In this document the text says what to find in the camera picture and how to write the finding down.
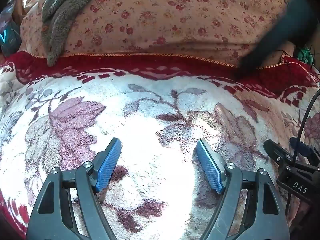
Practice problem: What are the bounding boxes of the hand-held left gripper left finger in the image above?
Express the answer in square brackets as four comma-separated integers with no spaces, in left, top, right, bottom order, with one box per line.
[26,137,122,240]

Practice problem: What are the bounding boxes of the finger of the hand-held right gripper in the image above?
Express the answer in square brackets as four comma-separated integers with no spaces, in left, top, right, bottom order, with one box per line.
[289,137,320,165]
[263,140,297,170]

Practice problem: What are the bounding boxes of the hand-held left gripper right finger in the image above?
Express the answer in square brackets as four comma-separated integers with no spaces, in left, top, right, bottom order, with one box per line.
[196,139,290,240]

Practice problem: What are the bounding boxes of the dark pants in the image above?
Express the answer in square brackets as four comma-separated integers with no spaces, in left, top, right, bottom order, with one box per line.
[236,0,319,74]

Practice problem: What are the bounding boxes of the red white floral blanket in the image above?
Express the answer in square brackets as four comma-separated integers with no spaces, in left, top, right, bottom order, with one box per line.
[0,51,320,240]

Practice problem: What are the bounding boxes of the green cloth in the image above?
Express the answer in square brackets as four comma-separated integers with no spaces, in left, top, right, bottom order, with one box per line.
[294,46,314,67]

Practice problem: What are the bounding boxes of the pink floral pillow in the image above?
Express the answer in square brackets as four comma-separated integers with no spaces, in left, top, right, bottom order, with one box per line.
[19,0,300,68]

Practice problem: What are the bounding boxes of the teal packet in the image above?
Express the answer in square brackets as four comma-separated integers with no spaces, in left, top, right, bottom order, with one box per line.
[0,22,22,57]

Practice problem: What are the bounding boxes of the grey fuzzy cloth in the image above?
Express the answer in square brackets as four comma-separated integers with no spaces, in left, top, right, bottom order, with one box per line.
[41,0,110,67]

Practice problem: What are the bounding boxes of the black cable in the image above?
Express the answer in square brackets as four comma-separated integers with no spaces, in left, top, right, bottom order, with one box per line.
[291,89,320,168]

